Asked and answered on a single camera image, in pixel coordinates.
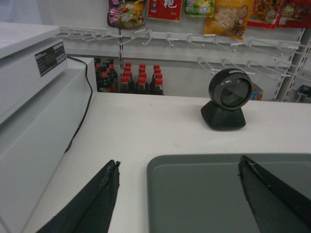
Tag grey plastic serving tray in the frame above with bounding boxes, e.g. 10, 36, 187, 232
147, 153, 304, 233

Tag black register power cable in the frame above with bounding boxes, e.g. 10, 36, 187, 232
64, 55, 94, 153

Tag white checkout counter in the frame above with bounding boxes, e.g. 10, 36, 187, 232
25, 93, 311, 233

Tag white cash register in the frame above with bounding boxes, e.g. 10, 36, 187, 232
0, 22, 96, 233

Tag red snack bag hanging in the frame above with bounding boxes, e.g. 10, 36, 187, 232
147, 0, 183, 21

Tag black round barcode scanner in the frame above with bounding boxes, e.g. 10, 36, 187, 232
201, 68, 252, 131

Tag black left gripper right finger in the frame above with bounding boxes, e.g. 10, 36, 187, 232
239, 155, 311, 233

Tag red cap soy sauce bottles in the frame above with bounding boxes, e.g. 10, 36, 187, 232
94, 58, 164, 96

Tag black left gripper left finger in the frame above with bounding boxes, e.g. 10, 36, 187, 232
38, 160, 121, 233

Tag purple snack bag hanging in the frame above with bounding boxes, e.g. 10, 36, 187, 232
107, 0, 146, 30

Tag yellow snack bag hanging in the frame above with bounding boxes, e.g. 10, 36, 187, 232
204, 0, 254, 40

